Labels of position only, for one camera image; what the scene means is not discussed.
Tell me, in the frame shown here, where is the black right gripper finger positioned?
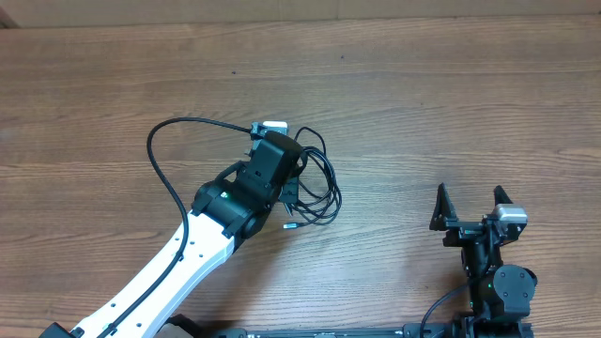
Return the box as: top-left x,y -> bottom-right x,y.
493,185 -> 513,205
429,183 -> 458,230

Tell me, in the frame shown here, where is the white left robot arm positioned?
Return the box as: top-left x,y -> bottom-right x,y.
42,131 -> 306,338

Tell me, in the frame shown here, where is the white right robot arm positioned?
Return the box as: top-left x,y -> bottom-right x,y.
419,183 -> 538,338

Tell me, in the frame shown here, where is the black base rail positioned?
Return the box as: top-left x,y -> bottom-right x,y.
163,314 -> 536,338

